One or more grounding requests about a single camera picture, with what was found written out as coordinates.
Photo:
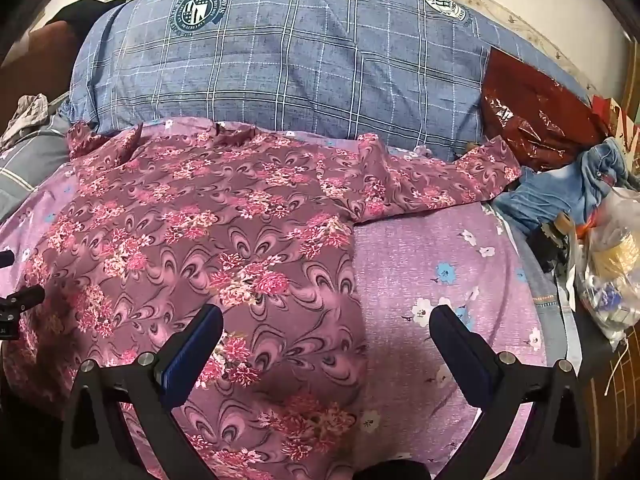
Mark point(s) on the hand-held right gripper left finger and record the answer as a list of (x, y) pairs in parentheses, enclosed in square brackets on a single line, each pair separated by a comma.
[(197, 347)]

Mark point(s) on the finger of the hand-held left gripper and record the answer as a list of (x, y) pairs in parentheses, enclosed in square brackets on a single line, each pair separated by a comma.
[(24, 298)]

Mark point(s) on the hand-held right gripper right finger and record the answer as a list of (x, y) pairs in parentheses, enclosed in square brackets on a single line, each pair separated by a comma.
[(452, 342)]

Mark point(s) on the maroon pink floral shirt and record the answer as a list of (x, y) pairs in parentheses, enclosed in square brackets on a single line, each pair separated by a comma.
[(200, 220)]

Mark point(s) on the purple floral bedsheet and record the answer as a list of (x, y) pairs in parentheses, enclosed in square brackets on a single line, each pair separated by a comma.
[(425, 250)]

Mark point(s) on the grey striped cloth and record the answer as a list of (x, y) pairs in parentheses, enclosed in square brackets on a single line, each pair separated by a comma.
[(30, 165)]

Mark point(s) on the black object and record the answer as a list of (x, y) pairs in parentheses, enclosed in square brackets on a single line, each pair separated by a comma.
[(550, 246)]

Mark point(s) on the blue denim jeans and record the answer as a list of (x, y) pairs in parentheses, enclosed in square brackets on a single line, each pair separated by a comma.
[(550, 195)]

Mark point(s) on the clear plastic bag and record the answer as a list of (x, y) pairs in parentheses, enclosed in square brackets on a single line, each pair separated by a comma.
[(610, 260)]

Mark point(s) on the crumpled grey cloth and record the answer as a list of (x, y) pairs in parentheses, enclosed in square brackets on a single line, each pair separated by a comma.
[(30, 110)]

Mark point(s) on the dark brown cloth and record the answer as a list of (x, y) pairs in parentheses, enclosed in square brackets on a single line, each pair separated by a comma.
[(45, 45)]

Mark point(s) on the dark red cloth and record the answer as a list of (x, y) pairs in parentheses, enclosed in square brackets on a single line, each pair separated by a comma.
[(530, 100)]

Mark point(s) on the red paper bag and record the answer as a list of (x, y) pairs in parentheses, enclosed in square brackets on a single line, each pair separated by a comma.
[(606, 107)]

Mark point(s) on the blue plaid quilt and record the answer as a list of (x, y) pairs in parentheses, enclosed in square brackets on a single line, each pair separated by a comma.
[(300, 60)]

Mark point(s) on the cream patterned sheet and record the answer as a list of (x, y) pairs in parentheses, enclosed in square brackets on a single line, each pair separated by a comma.
[(505, 12)]

